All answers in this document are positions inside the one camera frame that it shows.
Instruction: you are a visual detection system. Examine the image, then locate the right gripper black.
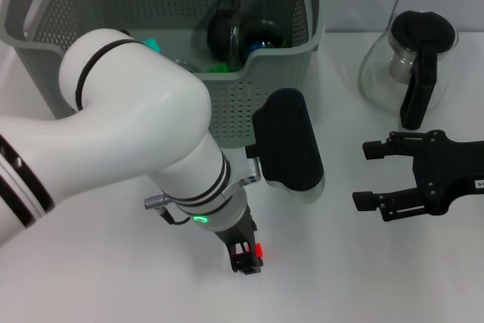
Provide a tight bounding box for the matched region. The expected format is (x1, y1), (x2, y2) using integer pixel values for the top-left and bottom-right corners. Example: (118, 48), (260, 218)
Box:
(352, 129), (484, 222)

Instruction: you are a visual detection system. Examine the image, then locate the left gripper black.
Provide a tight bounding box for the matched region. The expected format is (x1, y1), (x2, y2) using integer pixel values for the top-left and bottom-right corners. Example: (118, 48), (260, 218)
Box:
(214, 204), (265, 275)

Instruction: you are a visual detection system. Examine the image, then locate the blue square building block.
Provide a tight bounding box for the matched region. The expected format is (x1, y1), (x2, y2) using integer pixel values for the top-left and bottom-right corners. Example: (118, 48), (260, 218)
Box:
(247, 39), (274, 54)

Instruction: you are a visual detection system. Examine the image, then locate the teal square building block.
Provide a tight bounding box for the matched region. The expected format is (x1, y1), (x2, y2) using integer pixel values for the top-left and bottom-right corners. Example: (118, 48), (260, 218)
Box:
(140, 37), (162, 54)

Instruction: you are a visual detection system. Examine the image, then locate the grey perforated plastic storage bin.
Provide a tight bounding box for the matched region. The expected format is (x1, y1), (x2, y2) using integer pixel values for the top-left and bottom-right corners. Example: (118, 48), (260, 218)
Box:
(0, 0), (328, 150)

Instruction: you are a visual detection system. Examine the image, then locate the glass teapot with black lid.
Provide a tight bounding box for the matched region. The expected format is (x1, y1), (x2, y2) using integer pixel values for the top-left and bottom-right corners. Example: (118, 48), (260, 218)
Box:
(358, 9), (459, 130)

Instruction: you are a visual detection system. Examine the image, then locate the left gripper cable with connector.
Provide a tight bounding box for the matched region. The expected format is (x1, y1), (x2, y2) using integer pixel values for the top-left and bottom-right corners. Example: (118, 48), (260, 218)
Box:
(142, 194), (191, 226)

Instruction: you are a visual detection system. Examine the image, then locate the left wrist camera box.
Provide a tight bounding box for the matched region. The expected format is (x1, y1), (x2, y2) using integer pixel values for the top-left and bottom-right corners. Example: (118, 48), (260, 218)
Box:
(245, 87), (326, 203)

